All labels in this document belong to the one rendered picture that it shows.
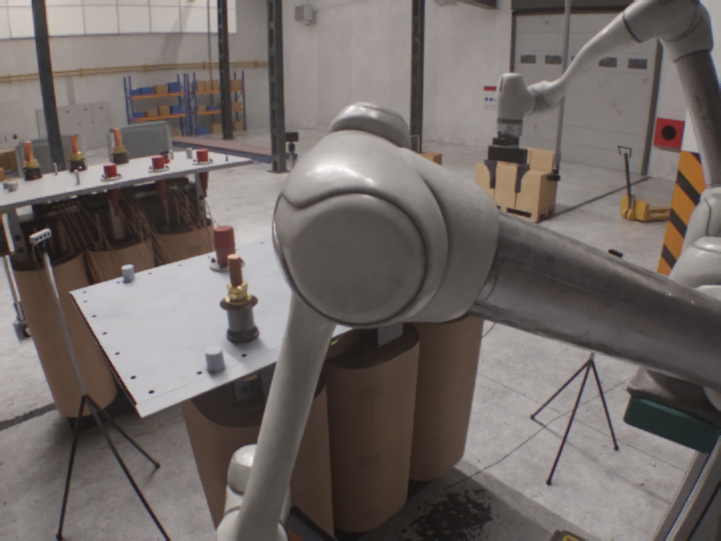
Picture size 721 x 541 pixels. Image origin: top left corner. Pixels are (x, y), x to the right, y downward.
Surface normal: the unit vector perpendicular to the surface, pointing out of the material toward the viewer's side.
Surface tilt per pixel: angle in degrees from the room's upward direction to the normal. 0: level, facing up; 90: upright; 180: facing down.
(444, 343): 90
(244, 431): 90
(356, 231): 92
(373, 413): 90
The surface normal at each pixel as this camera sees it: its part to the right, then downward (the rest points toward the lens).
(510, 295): -0.04, 0.51
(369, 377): 0.30, 0.36
